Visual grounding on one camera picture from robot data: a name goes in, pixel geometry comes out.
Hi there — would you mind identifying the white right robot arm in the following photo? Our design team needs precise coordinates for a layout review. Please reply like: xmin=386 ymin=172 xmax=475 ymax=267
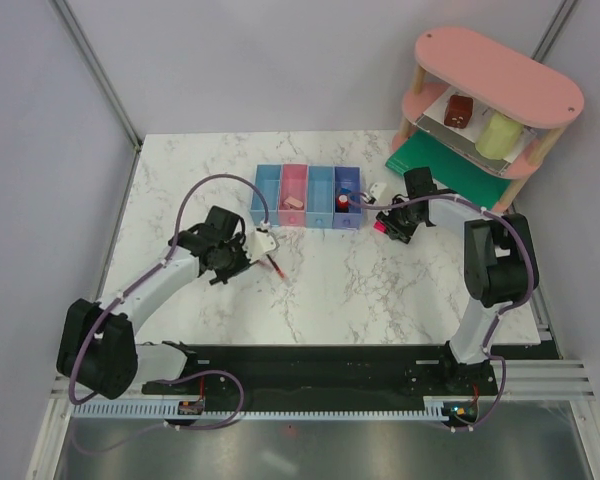
xmin=366 ymin=167 xmax=539 ymax=394

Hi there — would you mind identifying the purple drawer bin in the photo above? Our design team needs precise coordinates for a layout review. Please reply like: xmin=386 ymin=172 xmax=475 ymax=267
xmin=333 ymin=166 xmax=363 ymax=229

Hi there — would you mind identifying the brown box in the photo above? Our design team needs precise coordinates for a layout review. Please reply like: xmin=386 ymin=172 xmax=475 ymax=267
xmin=443 ymin=94 xmax=474 ymax=129

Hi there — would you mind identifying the pink eraser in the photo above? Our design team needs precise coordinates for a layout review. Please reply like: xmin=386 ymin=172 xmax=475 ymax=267
xmin=282 ymin=196 xmax=304 ymax=210

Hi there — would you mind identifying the light blue drawer bin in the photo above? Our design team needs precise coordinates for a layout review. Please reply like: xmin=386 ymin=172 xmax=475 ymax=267
xmin=250 ymin=164 xmax=282 ymax=226
xmin=305 ymin=166 xmax=335 ymax=229

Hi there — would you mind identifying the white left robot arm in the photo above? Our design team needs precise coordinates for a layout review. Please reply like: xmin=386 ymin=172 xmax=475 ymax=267
xmin=56 ymin=206 xmax=263 ymax=405

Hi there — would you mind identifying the orange capped refill pen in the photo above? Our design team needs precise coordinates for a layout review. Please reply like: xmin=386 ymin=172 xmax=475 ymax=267
xmin=267 ymin=255 xmax=292 ymax=286

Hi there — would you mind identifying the pink two tier shelf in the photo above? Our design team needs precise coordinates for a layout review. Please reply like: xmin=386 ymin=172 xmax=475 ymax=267
xmin=391 ymin=26 xmax=584 ymax=213

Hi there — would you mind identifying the white cable duct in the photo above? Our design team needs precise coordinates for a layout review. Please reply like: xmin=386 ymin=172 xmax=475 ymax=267
xmin=72 ymin=397 xmax=449 ymax=421

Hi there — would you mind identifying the pink drawer bin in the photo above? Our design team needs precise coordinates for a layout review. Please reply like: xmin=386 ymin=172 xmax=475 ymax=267
xmin=278 ymin=164 xmax=308 ymax=227

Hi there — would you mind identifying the pale yellow cup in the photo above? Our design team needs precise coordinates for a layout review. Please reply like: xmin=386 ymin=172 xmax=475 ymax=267
xmin=475 ymin=111 xmax=523 ymax=160

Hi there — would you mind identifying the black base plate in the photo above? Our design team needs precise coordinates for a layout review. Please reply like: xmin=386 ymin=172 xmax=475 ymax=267
xmin=139 ymin=345 xmax=497 ymax=410

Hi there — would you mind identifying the green book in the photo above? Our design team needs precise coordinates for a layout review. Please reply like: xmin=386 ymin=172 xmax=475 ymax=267
xmin=385 ymin=131 xmax=511 ymax=210

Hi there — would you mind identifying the white paper sheet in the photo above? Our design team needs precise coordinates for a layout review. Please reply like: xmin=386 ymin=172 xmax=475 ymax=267
xmin=417 ymin=87 xmax=536 ymax=170

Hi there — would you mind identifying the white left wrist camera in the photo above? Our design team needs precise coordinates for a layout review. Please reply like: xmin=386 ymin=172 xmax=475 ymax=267
xmin=245 ymin=229 xmax=279 ymax=262

